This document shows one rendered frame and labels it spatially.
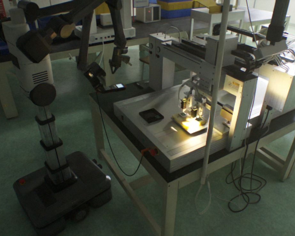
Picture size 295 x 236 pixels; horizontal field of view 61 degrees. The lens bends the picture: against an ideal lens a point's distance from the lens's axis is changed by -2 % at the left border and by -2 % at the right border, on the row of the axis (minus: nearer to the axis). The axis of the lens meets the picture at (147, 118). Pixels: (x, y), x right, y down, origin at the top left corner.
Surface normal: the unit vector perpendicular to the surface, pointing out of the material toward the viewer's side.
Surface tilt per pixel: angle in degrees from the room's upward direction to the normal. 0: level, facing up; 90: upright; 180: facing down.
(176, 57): 90
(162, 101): 0
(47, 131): 90
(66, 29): 110
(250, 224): 0
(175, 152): 0
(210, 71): 90
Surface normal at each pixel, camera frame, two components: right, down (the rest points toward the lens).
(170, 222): 0.51, 0.46
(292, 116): 0.00, -0.84
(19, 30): 0.60, -0.02
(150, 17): -0.86, 0.28
